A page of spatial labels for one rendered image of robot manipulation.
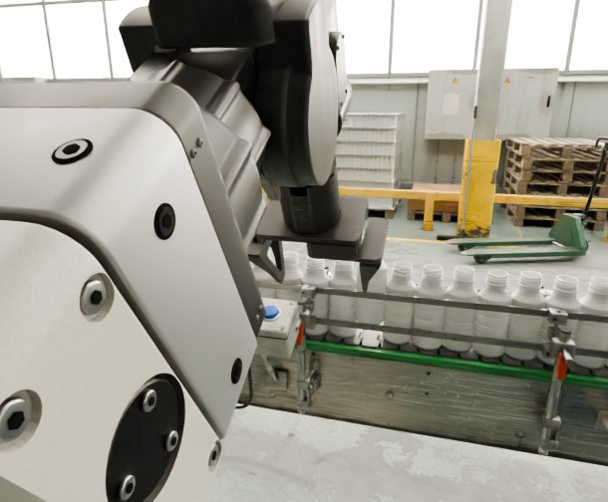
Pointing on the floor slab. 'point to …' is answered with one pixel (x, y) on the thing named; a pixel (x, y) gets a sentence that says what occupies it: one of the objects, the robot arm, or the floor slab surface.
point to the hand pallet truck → (575, 245)
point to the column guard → (478, 187)
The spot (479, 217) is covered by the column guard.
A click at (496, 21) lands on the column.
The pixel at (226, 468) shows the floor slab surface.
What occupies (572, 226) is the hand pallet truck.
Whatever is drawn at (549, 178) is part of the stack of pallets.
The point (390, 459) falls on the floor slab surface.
